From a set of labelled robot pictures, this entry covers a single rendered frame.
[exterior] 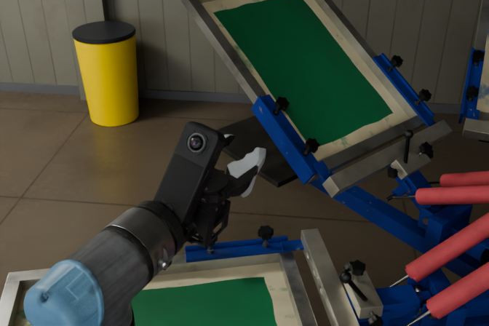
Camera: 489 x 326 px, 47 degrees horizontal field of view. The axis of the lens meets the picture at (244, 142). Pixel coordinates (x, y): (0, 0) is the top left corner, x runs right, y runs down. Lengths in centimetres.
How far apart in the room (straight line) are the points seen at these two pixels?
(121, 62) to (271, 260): 285
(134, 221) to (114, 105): 379
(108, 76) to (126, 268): 373
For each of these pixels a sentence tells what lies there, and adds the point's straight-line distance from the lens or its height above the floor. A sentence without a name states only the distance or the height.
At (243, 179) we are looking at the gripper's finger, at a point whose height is 167.
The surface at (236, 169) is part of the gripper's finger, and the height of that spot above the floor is 168.
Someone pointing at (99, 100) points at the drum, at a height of 23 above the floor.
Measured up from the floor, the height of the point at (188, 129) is 176.
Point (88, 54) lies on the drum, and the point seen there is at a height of 60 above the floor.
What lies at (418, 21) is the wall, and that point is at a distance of 452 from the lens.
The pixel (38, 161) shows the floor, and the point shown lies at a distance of 417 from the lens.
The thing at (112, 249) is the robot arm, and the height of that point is 169.
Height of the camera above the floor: 206
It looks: 30 degrees down
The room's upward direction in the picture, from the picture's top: straight up
